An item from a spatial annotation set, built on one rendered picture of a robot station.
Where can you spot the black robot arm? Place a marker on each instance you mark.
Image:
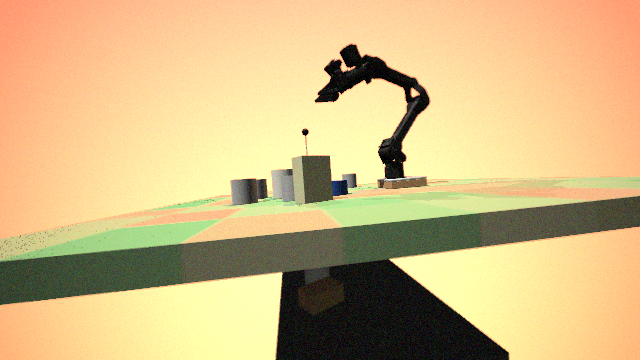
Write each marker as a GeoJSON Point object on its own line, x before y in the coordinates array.
{"type": "Point", "coordinates": [369, 67]}

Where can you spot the blue cylinder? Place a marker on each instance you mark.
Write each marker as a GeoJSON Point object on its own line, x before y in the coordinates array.
{"type": "Point", "coordinates": [339, 187]}

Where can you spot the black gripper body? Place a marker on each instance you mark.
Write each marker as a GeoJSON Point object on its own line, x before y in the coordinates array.
{"type": "Point", "coordinates": [346, 81]}

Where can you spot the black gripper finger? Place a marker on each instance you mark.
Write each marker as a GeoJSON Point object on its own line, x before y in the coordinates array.
{"type": "Point", "coordinates": [324, 98]}
{"type": "Point", "coordinates": [330, 88]}

